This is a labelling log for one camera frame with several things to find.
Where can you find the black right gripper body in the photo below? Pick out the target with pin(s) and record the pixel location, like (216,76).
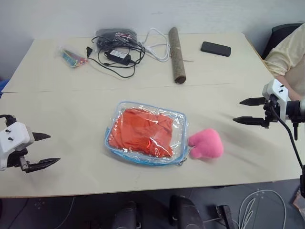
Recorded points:
(268,112)

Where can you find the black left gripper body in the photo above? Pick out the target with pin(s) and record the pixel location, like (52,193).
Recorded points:
(17,159)

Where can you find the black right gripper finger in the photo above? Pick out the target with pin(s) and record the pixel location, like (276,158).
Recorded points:
(253,101)
(251,121)

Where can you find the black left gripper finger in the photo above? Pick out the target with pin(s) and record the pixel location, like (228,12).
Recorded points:
(40,165)
(39,137)

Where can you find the person's bare forearm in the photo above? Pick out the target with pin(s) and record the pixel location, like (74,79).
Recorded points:
(289,84)

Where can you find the clear pouch with orange cloth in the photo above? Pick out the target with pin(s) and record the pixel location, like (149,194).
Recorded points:
(177,130)

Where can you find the plastic bag of coloured pens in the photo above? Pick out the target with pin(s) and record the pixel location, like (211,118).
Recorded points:
(72,58)

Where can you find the orange cloth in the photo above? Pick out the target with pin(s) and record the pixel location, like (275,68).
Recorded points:
(140,130)

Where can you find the pink plush toy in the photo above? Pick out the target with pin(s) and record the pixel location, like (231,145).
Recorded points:
(207,144)

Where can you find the blue bin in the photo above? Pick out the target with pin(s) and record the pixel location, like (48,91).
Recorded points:
(3,86)

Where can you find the person in yellow shirt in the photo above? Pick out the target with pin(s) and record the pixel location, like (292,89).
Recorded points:
(289,47)

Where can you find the black smartphone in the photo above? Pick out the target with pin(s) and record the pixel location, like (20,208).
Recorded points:
(215,48)

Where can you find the black chair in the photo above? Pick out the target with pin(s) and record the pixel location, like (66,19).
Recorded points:
(277,33)

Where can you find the brown rolled mat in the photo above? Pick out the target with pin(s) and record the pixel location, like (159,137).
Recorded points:
(176,55)

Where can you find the brown floor object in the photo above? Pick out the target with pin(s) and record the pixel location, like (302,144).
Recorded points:
(299,200)

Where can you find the dark rounded shape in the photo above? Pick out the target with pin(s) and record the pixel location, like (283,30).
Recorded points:
(186,212)
(127,215)

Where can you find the black power adapter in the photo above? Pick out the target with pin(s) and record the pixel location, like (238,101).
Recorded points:
(118,55)

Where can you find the black pouch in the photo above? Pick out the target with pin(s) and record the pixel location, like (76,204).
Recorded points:
(116,35)

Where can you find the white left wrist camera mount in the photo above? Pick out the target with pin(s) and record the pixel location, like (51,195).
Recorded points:
(13,138)

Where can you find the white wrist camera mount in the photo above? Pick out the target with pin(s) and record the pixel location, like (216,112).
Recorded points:
(276,90)
(13,138)

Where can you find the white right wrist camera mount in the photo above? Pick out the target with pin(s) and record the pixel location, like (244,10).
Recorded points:
(276,90)

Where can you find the black floor bracket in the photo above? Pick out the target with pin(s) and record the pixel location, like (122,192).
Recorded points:
(225,215)

